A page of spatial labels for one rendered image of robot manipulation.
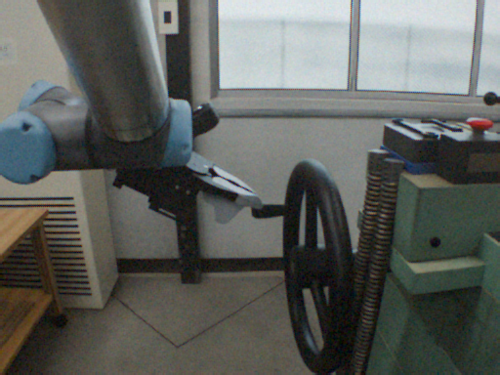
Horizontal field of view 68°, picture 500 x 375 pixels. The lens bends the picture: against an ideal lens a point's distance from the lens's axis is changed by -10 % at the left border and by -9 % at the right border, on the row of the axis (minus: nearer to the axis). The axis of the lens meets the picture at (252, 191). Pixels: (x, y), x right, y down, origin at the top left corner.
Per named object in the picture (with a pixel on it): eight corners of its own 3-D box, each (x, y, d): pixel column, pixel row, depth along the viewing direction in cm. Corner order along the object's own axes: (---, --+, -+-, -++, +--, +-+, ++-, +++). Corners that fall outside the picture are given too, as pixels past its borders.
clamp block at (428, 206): (361, 212, 56) (367, 150, 53) (443, 207, 58) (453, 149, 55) (408, 266, 43) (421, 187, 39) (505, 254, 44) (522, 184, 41)
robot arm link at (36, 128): (75, 113, 37) (104, 94, 47) (-25, 120, 37) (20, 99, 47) (86, 187, 41) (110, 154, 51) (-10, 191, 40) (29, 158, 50)
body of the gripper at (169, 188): (188, 203, 64) (118, 170, 60) (214, 157, 61) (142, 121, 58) (186, 227, 57) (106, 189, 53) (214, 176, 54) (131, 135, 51)
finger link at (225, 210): (246, 230, 62) (192, 205, 60) (267, 199, 60) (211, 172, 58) (248, 240, 59) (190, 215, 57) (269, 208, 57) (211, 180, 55)
